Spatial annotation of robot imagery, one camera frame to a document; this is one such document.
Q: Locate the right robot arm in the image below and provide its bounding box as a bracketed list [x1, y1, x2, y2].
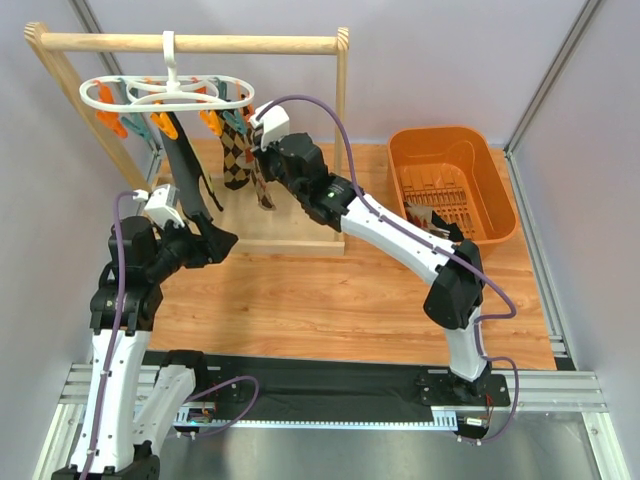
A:
[251, 133, 491, 399]

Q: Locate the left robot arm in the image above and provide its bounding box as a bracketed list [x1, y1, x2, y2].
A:
[52, 216, 238, 479]

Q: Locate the black white striped sock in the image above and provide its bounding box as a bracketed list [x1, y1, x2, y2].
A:
[440, 223, 465, 243]

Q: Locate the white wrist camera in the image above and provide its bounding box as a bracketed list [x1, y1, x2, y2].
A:
[249, 102, 290, 151]
[133, 184, 185, 230]

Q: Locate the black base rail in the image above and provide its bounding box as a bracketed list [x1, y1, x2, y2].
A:
[99, 349, 511, 426]

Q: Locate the orange plastic basket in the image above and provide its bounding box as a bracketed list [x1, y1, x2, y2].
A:
[387, 125, 519, 258]

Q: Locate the orange clothes peg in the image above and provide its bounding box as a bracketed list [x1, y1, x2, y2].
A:
[150, 112, 179, 140]

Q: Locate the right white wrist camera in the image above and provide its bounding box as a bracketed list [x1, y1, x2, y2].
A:
[249, 102, 290, 151]

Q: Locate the white round clip hanger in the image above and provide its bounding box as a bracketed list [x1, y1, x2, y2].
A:
[79, 31, 255, 114]

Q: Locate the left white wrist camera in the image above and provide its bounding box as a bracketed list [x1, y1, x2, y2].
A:
[133, 184, 185, 230]

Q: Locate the grey black long sock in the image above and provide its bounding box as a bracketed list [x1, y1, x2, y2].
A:
[161, 112, 214, 229]

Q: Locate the brown argyle sock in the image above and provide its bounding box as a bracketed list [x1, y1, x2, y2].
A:
[403, 202, 450, 238]
[216, 110, 251, 190]

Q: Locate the wooden hanging rack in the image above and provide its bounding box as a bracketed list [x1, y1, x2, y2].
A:
[24, 22, 349, 257]

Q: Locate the teal clothes peg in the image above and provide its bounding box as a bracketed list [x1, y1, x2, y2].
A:
[222, 110, 247, 135]

